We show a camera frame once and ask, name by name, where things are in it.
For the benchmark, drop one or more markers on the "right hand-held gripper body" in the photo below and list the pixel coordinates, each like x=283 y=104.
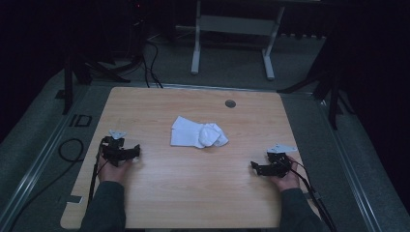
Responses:
x=277 y=162

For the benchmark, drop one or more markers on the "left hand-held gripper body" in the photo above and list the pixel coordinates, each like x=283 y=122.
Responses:
x=112 y=151

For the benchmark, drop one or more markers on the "person's right hand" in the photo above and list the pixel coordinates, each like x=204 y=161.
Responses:
x=288 y=182

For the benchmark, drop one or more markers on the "person's left hand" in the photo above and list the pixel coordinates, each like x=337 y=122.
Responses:
x=111 y=174

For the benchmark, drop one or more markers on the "grey round table grommet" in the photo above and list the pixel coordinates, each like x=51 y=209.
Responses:
x=230 y=103

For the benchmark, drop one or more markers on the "black tripod stand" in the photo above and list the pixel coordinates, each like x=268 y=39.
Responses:
x=330 y=83
x=82 y=66

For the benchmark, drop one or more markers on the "metal floor rail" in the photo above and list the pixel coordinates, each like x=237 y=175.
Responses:
x=349 y=167
x=35 y=167

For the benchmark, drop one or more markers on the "white metal desk frame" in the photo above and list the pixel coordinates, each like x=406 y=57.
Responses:
x=237 y=25

